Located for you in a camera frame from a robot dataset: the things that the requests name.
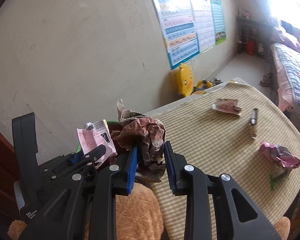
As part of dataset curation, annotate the dark shelf unit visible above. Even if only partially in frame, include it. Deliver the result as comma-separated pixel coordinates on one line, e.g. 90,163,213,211
236,16,273,59

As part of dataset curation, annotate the crumpled pink foil wrapper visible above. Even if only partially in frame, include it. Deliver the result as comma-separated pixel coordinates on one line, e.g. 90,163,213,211
258,142,300,170

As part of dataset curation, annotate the blue educational wall poster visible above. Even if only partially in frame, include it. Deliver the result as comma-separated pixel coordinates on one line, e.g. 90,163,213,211
153,0,199,69

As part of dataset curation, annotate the pink receipt paper packet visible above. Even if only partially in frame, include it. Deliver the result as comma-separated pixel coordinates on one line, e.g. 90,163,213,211
77,119,117,168

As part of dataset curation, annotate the white chart poster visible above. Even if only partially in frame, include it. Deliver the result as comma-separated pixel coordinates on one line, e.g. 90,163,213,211
190,0,216,53

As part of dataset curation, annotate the pink flat wrapper on mat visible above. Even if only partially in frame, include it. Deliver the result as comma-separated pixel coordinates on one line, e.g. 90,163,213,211
211,98,242,116

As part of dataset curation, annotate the orange plush cushion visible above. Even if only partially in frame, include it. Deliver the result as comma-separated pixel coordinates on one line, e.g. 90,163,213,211
7,183,290,239

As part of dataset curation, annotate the bed with plaid quilt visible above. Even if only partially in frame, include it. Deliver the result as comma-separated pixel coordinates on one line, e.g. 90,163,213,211
268,42,300,131

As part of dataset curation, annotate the yellow duck toy chair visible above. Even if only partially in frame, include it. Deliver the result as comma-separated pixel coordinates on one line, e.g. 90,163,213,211
171,63,213,97

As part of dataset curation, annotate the checkered beige mat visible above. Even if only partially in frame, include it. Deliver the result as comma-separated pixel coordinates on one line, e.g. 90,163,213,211
151,82,300,239

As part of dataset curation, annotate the dark wooden cabinet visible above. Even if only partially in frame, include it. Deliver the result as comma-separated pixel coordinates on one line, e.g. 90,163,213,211
0,132,21,226

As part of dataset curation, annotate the brown pink wrapper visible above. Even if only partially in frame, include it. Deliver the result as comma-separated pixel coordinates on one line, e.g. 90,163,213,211
110,99,166,184

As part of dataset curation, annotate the red bin with green rim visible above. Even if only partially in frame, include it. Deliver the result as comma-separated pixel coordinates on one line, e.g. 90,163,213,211
76,120,123,153

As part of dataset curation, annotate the green edged narrow poster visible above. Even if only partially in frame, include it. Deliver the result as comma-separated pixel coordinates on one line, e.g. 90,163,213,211
210,0,226,45

